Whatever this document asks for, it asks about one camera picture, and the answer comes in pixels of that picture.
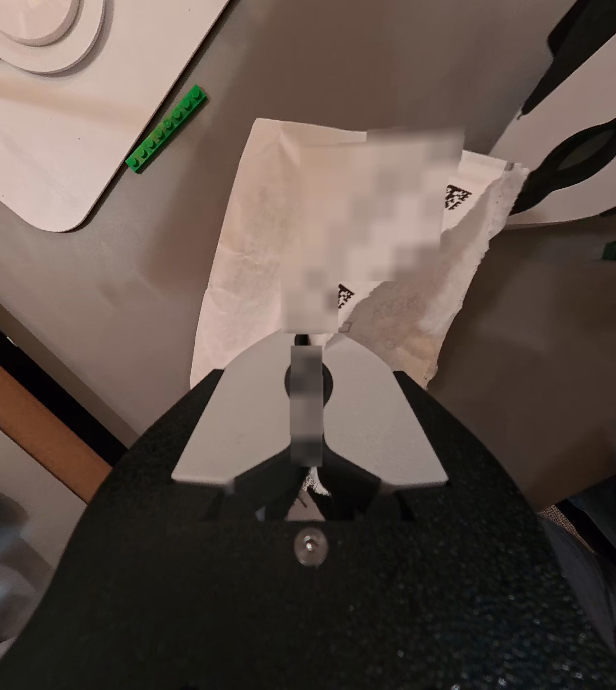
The white paper bag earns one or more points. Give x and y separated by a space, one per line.
254 242

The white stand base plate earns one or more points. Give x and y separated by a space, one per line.
44 135

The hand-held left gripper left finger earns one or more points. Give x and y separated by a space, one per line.
232 420

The grey desk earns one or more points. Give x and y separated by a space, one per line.
124 259

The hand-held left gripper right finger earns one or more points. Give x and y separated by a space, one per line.
383 420

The person's clothing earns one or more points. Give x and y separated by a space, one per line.
609 593

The long green brick plate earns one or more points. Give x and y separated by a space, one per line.
167 129

